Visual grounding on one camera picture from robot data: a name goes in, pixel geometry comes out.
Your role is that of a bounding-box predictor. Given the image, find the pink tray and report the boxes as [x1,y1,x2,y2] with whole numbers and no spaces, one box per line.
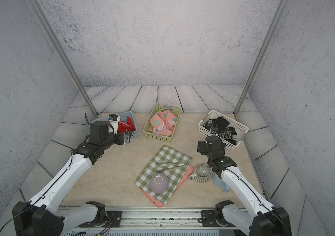
[141,165,194,207]

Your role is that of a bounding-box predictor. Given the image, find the light blue mug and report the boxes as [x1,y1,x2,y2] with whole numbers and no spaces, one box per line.
[212,173,230,193]

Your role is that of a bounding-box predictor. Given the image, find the blue plastic basket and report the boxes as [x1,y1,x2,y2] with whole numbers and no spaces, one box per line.
[92,111,137,139]

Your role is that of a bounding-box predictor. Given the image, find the front aluminium rail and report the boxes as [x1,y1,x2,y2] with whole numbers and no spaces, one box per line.
[50,207,292,236]

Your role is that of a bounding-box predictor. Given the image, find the metal frame post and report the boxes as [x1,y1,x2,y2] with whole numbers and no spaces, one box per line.
[27,0,99,117]
[234,0,289,117]

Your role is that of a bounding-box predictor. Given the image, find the metal tongs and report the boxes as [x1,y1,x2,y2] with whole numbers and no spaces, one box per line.
[156,162,185,173]

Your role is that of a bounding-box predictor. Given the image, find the striped ceramic mug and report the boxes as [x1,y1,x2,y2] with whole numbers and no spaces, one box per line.
[190,164,212,183]

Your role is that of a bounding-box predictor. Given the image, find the green checkered cloth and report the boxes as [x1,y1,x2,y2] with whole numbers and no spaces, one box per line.
[134,145,193,207]

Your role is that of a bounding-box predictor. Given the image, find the black white striped sock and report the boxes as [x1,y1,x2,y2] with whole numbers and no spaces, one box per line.
[204,117,238,145]

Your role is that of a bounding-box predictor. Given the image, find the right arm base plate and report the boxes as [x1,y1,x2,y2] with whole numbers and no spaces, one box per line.
[197,210,235,227]

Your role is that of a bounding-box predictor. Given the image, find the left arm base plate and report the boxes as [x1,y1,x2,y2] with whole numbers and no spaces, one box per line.
[79,210,123,228]

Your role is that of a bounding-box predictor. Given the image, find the left metal frame post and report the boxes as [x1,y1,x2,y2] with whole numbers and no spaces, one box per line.
[27,0,99,117]

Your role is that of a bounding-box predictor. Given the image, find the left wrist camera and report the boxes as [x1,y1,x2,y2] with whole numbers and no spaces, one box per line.
[108,114,120,134]

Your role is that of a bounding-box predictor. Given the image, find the pink sock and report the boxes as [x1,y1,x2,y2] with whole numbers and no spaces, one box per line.
[149,110,178,137]

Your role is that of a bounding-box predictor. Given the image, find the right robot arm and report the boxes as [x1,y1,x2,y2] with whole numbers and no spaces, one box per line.
[197,135,292,236]

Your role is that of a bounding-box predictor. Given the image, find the green plastic basket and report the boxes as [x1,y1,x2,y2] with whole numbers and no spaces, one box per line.
[143,105,181,142]

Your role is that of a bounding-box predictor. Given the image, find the red fluffy sock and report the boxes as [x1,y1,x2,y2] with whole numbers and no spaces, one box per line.
[118,117,136,133]

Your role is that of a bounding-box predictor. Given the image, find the white plastic basket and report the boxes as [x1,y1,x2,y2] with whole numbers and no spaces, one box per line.
[198,110,249,151]

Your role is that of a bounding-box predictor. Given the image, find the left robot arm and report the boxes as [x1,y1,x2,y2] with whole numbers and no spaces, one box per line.
[12,121,132,236]

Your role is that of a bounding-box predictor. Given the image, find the right metal frame post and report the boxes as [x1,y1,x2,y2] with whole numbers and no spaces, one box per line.
[234,0,289,117]

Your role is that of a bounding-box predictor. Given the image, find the grey upturned bowl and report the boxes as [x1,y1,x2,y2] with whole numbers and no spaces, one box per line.
[149,173,169,194]

